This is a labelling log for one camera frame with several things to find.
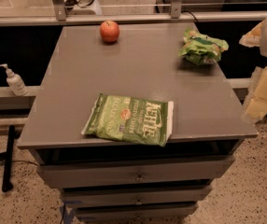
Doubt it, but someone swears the green rice chip bag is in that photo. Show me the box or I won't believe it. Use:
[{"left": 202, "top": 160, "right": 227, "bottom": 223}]
[{"left": 178, "top": 29, "right": 229, "bottom": 65}]

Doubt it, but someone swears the green Kettle potato chips bag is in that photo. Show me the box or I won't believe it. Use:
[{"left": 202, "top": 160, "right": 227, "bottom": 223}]
[{"left": 81, "top": 93, "right": 174, "bottom": 147}]

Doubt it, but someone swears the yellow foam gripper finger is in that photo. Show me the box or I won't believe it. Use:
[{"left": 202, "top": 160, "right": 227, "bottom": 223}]
[
  {"left": 239, "top": 21, "right": 264, "bottom": 48},
  {"left": 243, "top": 66, "right": 267, "bottom": 121}
]

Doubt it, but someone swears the white pump dispenser bottle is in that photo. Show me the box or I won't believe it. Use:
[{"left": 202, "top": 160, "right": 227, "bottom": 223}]
[{"left": 0, "top": 63, "right": 28, "bottom": 96}]

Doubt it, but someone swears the red apple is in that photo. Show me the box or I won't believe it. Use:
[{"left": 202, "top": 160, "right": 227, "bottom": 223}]
[{"left": 100, "top": 21, "right": 119, "bottom": 43}]

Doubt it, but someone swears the metal railing frame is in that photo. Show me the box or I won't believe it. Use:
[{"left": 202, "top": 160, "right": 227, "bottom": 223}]
[{"left": 0, "top": 0, "right": 267, "bottom": 26}]

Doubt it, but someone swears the white robot base with cables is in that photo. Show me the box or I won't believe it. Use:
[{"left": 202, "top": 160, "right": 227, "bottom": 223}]
[{"left": 64, "top": 0, "right": 102, "bottom": 15}]

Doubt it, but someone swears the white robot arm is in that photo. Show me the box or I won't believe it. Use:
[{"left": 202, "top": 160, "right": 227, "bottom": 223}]
[{"left": 239, "top": 17, "right": 267, "bottom": 123}]

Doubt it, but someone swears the black metal stand leg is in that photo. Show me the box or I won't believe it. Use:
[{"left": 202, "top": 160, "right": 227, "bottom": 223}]
[{"left": 0, "top": 125, "right": 16, "bottom": 192}]

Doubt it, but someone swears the grey drawer cabinet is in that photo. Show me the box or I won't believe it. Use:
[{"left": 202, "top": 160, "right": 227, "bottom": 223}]
[{"left": 18, "top": 23, "right": 257, "bottom": 221}]

